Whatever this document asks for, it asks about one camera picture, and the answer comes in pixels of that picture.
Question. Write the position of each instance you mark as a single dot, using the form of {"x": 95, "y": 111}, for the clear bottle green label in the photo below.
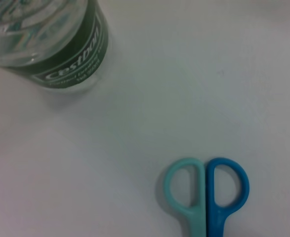
{"x": 60, "y": 44}

